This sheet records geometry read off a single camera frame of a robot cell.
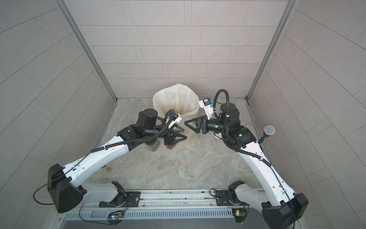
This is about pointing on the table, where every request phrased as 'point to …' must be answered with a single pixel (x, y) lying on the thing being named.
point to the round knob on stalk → (269, 130)
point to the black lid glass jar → (153, 145)
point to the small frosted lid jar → (171, 146)
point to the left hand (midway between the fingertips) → (186, 134)
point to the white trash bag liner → (179, 98)
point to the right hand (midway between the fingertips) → (189, 124)
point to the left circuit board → (116, 214)
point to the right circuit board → (239, 214)
